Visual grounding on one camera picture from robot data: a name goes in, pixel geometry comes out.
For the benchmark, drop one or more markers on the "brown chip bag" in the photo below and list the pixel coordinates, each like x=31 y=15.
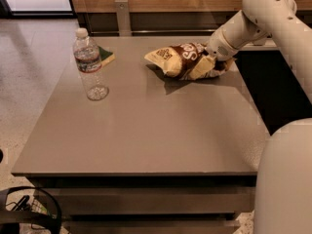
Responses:
x=177 y=61

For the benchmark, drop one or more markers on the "left metal bracket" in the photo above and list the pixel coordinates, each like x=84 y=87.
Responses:
x=123 y=18

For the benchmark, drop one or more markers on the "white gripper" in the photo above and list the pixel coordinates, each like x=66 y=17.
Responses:
x=216 y=48

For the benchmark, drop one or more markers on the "green yellow sponge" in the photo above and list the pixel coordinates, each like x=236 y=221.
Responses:
x=106 y=56

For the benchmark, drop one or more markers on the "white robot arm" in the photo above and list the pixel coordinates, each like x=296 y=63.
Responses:
x=281 y=90

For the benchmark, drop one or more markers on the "clear plastic water bottle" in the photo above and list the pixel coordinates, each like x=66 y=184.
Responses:
x=88 y=61

